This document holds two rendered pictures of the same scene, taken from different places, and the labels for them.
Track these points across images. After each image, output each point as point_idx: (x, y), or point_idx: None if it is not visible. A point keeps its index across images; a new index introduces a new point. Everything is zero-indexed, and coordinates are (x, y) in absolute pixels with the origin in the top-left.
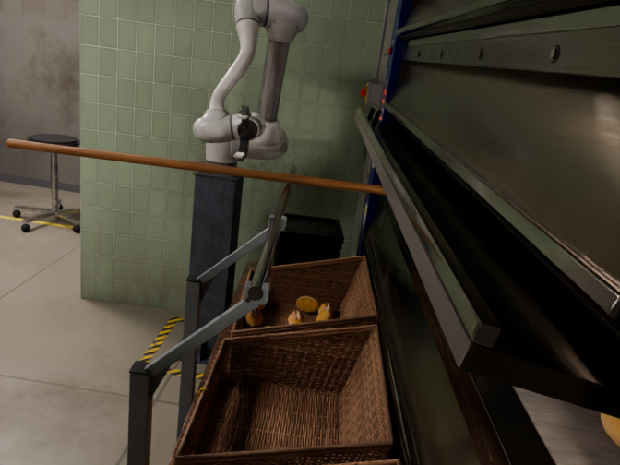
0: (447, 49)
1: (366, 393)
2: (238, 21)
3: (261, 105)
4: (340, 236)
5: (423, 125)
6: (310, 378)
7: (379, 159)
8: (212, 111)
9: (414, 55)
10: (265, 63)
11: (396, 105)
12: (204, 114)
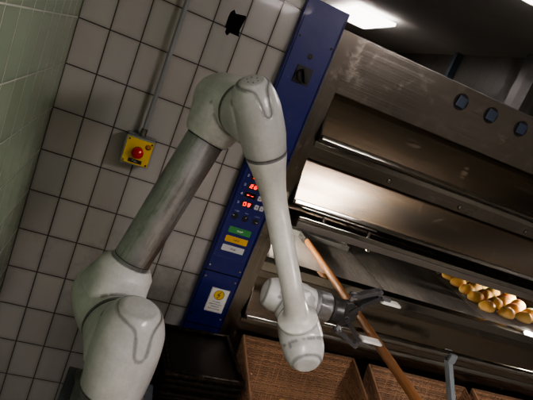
0: (473, 209)
1: (405, 394)
2: (283, 156)
3: (159, 249)
4: (226, 336)
5: (453, 248)
6: None
7: (507, 287)
8: (318, 319)
9: (371, 176)
10: (193, 184)
11: (337, 209)
12: (316, 332)
